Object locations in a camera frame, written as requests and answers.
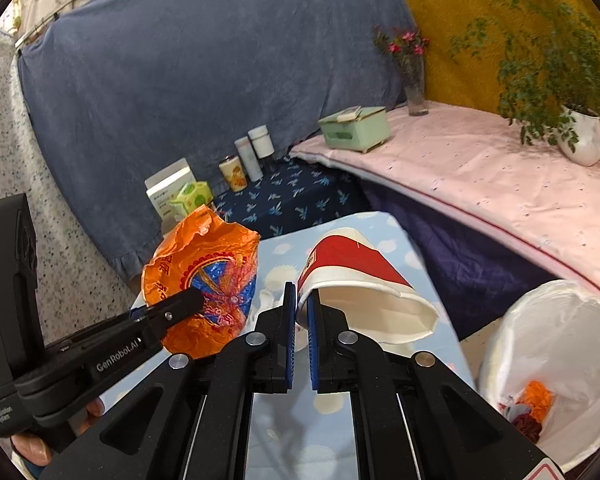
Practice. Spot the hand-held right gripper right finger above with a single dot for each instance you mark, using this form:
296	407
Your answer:
314	345

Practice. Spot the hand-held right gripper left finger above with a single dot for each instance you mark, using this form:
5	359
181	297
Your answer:
290	330

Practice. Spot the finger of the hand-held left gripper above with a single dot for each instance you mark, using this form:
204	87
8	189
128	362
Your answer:
180	305

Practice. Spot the orange snack bag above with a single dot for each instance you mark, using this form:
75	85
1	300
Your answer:
220	255

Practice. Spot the red and white paper cup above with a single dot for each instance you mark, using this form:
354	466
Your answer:
360	265

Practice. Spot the dark red wrapper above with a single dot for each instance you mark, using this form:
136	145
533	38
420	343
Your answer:
525	425

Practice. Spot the small orange wrapper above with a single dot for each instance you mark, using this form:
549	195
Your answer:
537	395

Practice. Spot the trash bin with white liner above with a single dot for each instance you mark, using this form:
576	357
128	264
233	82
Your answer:
570	335

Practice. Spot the person's left hand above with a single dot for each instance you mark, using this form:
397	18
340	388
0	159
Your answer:
30	452

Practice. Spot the light blue planet-print cloth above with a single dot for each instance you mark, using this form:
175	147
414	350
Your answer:
280	255

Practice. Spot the small green yellow carton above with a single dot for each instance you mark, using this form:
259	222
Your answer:
192	195

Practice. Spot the white card box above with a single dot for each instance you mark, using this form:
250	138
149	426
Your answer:
165	195

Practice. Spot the dark blue printed cloth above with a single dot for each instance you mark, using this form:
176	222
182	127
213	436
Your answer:
290	200

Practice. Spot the printed can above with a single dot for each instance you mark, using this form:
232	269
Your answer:
233	175

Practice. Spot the dark purple cloth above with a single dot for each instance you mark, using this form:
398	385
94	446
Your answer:
455	270

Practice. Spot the white bottle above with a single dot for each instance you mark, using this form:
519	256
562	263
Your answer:
250	160

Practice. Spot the white jar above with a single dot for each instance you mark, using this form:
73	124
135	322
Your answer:
261	142

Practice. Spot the mint green box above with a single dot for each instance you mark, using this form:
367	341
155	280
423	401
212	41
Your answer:
355	130

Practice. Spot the blue-grey hanging cloth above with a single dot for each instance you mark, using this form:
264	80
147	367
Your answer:
180	85

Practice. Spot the pink cloth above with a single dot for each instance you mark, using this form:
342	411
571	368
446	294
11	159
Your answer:
480	175

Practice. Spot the glass vase with red flowers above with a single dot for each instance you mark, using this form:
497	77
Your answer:
415	95

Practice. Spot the green plant in white pot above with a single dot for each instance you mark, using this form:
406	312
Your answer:
585	135

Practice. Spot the yellow hanging cloth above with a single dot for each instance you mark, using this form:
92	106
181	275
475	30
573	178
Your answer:
455	0

